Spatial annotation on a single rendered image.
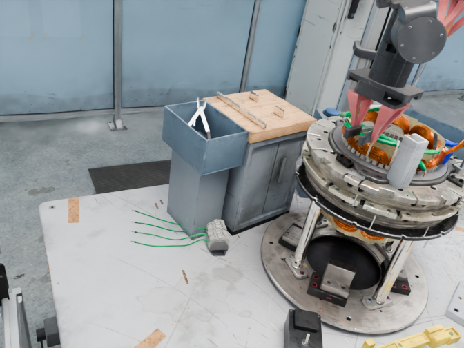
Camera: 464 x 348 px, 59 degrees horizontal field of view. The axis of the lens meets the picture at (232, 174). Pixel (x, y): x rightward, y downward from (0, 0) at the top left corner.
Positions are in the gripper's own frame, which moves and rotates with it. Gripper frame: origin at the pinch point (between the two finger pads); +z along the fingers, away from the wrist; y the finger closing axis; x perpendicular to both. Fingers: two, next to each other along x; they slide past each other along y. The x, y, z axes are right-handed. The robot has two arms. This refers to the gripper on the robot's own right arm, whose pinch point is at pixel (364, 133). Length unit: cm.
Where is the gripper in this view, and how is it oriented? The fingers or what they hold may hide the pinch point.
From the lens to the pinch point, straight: 71.8
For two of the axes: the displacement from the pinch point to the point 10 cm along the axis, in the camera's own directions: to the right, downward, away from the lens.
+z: -2.0, 8.4, 5.1
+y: 7.0, 4.8, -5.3
